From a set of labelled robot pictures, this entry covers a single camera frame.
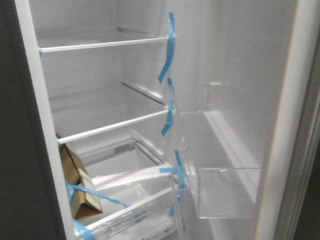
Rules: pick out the glass fridge shelf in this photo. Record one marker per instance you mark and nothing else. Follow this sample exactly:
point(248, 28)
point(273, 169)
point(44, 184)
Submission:
point(60, 42)
point(87, 113)

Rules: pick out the brown cardboard box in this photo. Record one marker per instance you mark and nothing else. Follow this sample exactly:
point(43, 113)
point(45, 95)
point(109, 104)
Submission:
point(82, 203)

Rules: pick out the grey fridge door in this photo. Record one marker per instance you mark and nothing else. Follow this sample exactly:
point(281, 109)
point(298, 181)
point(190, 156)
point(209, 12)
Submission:
point(264, 57)
point(29, 208)

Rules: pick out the clear door bin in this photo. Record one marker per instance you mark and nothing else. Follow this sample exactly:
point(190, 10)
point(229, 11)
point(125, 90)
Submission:
point(222, 177)

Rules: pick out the clear crisper drawer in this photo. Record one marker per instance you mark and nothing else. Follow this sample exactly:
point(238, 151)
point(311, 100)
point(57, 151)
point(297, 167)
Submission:
point(151, 215)

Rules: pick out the blue tape around box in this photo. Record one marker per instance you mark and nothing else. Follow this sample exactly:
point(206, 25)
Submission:
point(100, 195)

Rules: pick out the lower blue tape strip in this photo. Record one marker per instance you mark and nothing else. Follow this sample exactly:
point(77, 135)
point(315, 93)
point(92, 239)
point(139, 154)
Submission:
point(176, 170)

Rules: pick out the blue tape strip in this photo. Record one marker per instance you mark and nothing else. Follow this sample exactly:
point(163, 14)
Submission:
point(169, 117)
point(170, 47)
point(176, 170)

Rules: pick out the middle glass fridge shelf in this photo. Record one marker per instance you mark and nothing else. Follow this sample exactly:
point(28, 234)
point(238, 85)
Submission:
point(87, 113)

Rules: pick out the upper glass fridge shelf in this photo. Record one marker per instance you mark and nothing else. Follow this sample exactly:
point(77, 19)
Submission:
point(60, 42)

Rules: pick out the white fridge interior body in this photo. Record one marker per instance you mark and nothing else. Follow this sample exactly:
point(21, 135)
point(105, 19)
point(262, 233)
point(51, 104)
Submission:
point(129, 148)

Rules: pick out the middle blue tape strip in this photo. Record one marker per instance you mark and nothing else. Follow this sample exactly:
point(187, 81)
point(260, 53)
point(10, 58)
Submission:
point(169, 117)

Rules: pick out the upper blue tape strip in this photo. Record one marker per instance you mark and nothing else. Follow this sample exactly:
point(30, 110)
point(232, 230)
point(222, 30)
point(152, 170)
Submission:
point(170, 47)

